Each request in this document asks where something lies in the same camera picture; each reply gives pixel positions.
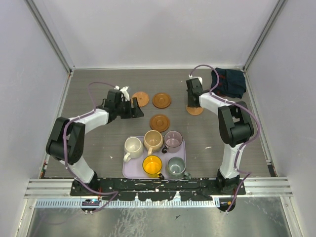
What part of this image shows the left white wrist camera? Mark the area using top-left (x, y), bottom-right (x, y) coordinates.
top-left (114, 85), bottom-right (130, 101)

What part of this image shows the purple cable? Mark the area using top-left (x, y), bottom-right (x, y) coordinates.
top-left (189, 64), bottom-right (262, 213)
top-left (63, 82), bottom-right (120, 213)

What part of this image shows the light woven coaster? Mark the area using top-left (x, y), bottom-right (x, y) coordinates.
top-left (186, 105), bottom-right (204, 116)
top-left (132, 91), bottom-right (150, 107)

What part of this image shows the dark blue folded cloth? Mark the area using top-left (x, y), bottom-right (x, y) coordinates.
top-left (212, 68), bottom-right (246, 99)

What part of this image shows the purple glass mug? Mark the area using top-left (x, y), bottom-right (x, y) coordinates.
top-left (161, 130), bottom-right (183, 154)

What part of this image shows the white ceramic mug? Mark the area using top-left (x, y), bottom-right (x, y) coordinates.
top-left (123, 137), bottom-right (144, 162)

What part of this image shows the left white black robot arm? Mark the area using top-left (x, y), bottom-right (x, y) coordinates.
top-left (46, 86), bottom-right (144, 196)

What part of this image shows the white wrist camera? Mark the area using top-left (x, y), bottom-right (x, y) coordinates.
top-left (189, 75), bottom-right (203, 84)
top-left (114, 85), bottom-right (130, 101)

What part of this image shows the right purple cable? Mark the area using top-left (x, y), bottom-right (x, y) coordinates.
top-left (189, 64), bottom-right (262, 213)

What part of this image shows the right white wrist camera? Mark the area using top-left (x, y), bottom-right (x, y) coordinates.
top-left (189, 75), bottom-right (203, 84)

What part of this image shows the yellow glass mug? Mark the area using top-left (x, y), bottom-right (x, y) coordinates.
top-left (142, 155), bottom-right (165, 180)

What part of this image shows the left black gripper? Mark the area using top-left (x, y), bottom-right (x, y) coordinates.
top-left (115, 97), bottom-right (143, 119)

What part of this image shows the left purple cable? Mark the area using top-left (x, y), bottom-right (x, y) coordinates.
top-left (63, 82), bottom-right (120, 213)

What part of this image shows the dark wooden coaster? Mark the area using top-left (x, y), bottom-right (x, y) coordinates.
top-left (150, 114), bottom-right (170, 132)
top-left (152, 92), bottom-right (171, 109)

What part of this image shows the lilac plastic tray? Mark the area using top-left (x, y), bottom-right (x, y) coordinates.
top-left (122, 140), bottom-right (186, 179)

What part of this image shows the beige ceramic mug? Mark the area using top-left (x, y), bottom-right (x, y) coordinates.
top-left (143, 130), bottom-right (163, 156)

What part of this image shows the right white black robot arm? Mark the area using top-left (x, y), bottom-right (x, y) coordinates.
top-left (186, 78), bottom-right (254, 195)

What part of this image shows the grey ceramic mug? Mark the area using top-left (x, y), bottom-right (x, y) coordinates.
top-left (165, 157), bottom-right (192, 180)

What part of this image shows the slotted cable duct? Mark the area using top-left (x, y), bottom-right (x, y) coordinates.
top-left (35, 198), bottom-right (220, 208)

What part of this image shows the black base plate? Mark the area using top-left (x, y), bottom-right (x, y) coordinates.
top-left (70, 177), bottom-right (247, 202)

